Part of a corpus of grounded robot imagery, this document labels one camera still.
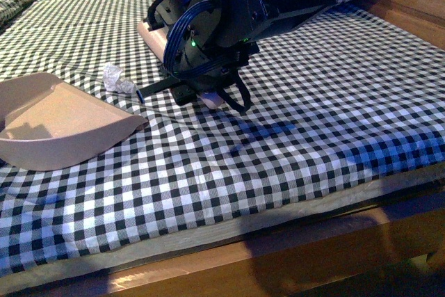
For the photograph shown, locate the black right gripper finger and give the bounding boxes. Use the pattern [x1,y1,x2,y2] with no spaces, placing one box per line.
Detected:
[217,89,245,113]

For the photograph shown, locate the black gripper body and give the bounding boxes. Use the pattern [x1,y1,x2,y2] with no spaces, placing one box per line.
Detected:
[136,41,259,106]

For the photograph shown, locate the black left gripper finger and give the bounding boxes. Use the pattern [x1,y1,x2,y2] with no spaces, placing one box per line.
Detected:
[234,74,252,115]

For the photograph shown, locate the beige hand brush black bristles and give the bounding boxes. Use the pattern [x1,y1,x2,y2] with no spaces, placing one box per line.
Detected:
[137,21,224,110]

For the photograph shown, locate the beige plastic dustpan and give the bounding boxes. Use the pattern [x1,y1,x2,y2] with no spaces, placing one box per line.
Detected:
[1,72,148,171]

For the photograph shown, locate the crumpled white paper tissue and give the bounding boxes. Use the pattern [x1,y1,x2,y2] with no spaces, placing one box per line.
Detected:
[103,63,137,94]

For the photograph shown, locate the black white checkered bed sheet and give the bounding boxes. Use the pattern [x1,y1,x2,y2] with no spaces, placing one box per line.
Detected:
[1,0,444,276]

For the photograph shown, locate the wooden headboard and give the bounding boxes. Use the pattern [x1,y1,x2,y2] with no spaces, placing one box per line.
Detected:
[353,0,444,49]

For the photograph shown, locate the blue cable bundle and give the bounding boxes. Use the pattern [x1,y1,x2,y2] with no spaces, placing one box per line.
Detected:
[162,0,230,79]

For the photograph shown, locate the wooden bed frame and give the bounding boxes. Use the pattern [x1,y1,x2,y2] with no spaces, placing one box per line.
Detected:
[1,163,444,296]

